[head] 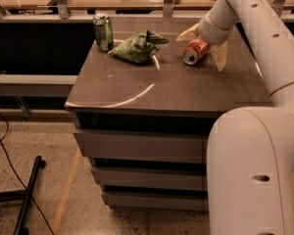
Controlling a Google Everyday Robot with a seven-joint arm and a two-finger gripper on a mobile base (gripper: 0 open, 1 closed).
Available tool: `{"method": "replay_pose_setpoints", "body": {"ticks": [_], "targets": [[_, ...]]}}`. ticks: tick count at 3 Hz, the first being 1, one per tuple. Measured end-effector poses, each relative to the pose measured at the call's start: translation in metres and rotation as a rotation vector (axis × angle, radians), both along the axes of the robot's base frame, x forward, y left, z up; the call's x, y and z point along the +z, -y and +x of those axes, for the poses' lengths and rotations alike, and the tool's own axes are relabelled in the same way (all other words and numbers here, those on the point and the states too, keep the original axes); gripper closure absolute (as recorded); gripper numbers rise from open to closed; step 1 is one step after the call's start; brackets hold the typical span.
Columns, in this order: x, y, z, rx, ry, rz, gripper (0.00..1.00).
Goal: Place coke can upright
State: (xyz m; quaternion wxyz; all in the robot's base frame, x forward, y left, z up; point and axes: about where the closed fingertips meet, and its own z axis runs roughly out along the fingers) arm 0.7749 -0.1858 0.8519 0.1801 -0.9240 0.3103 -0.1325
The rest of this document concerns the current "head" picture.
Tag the bottom grey drawer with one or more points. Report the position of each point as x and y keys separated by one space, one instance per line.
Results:
x=154 y=201

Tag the grey drawer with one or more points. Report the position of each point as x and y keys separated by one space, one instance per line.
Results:
x=154 y=201
x=149 y=178
x=149 y=147

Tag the red coke can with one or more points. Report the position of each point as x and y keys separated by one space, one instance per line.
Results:
x=195 y=51

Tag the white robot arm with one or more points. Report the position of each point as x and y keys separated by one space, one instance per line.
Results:
x=250 y=152

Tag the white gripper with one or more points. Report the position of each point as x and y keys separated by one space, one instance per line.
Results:
x=208 y=31

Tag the top grey drawer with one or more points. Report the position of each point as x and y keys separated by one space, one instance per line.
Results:
x=149 y=147

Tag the green soda can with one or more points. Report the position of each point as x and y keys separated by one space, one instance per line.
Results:
x=103 y=32

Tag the grey drawer cabinet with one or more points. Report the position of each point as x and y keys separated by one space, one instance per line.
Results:
x=164 y=95

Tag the grey metal rail post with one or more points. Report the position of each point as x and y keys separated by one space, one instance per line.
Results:
x=168 y=8

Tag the green chip bag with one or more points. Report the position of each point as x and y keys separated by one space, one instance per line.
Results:
x=139 y=47

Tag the black metal stand base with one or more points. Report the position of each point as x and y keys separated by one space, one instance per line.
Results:
x=24 y=196

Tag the middle grey drawer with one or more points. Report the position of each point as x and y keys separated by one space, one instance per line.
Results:
x=149 y=178

